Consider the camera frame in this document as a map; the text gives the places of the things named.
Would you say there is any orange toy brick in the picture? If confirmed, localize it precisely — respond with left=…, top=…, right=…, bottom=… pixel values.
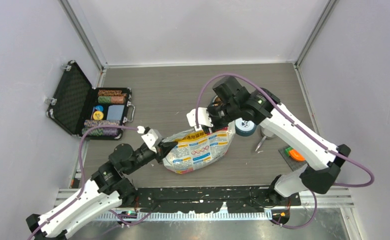
left=288, top=149, right=306, bottom=162

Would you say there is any teal double pet bowl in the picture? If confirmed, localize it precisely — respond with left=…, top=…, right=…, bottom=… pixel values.
left=210, top=95, right=257, bottom=137

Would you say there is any yellow poker chip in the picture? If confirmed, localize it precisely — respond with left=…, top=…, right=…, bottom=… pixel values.
left=91, top=110, right=105, bottom=121

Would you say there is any black foam-lined case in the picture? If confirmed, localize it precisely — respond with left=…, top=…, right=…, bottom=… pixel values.
left=45, top=60, right=136, bottom=140

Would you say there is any metal food scoop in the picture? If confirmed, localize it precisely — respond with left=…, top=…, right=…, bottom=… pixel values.
left=255, top=127, right=276, bottom=152

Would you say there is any brown poker chip stack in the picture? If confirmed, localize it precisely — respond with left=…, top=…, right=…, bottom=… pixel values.
left=97, top=89, right=123, bottom=97

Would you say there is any striped poker chip stack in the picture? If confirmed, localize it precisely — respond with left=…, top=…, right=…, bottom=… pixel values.
left=83, top=119, right=122, bottom=128

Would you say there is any blue poker chip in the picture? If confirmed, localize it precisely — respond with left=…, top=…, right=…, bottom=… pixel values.
left=93, top=105, right=104, bottom=112

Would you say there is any green poker chip stack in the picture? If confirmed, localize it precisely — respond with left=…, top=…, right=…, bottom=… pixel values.
left=97, top=95, right=126, bottom=105

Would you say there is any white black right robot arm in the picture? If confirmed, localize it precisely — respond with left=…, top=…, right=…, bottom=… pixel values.
left=208, top=76, right=344, bottom=205

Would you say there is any green striped chip stack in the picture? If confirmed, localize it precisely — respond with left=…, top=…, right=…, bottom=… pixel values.
left=88, top=127, right=120, bottom=137

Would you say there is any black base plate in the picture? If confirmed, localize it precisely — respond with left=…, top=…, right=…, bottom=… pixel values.
left=120, top=185, right=301, bottom=214

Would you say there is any light blue card deck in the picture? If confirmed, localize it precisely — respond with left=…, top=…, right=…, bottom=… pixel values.
left=106, top=105, right=125, bottom=121

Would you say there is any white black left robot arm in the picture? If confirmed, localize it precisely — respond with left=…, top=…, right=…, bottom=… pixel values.
left=26, top=141, right=178, bottom=240

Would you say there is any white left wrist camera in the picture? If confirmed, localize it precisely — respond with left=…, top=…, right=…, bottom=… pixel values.
left=137, top=126, right=164, bottom=153

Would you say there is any white yellow pet food bag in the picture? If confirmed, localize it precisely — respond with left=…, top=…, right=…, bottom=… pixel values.
left=162, top=122, right=236, bottom=175

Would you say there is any green toy brick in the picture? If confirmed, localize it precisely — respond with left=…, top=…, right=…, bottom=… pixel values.
left=284, top=147, right=294, bottom=158

